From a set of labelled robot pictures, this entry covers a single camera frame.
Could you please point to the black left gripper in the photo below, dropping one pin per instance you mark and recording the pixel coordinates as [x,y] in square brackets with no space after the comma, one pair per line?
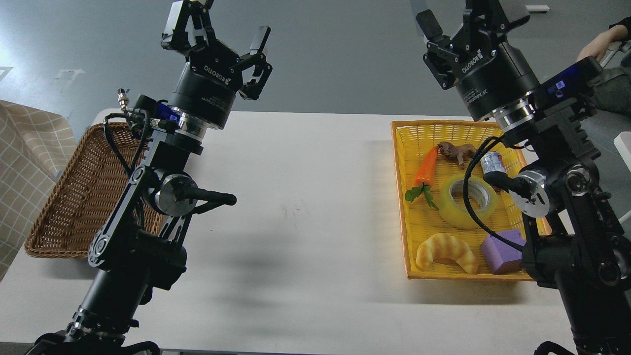
[213,74]

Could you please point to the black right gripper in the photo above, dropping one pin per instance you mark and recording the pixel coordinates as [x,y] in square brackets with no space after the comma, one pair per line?
[478,61]

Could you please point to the yellow tape roll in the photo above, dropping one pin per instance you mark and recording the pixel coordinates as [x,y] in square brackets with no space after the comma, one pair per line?
[451,202]

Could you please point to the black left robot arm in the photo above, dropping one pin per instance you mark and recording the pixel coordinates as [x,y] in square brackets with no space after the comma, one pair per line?
[140,245]

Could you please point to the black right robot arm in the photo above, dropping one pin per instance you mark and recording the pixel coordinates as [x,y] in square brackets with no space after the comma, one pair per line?
[574,241]

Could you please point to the white floor stand base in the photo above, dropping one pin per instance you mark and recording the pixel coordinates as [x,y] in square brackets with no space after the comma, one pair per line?
[538,8]

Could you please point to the seated person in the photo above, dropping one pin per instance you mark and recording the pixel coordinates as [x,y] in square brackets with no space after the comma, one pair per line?
[612,88]

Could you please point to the brown toy animal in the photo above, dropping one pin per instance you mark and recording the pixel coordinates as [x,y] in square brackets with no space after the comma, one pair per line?
[457,153]

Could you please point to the small blue white can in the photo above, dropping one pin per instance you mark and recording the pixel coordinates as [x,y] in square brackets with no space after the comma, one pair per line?
[492,163]

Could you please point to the orange toy carrot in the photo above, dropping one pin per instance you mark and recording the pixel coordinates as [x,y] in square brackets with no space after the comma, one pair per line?
[424,179]

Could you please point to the yellow plastic basket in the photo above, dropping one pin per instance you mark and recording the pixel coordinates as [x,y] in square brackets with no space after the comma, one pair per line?
[411,142]

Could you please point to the brown wicker basket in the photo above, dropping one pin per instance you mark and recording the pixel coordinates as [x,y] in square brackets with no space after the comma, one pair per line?
[80,202]

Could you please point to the beige checkered cloth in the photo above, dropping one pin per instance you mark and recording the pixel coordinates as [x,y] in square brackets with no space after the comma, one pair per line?
[35,146]

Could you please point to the toy croissant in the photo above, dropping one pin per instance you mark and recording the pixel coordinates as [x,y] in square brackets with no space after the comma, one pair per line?
[445,246]

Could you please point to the purple foam block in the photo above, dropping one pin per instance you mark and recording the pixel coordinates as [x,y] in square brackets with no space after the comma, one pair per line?
[500,257]

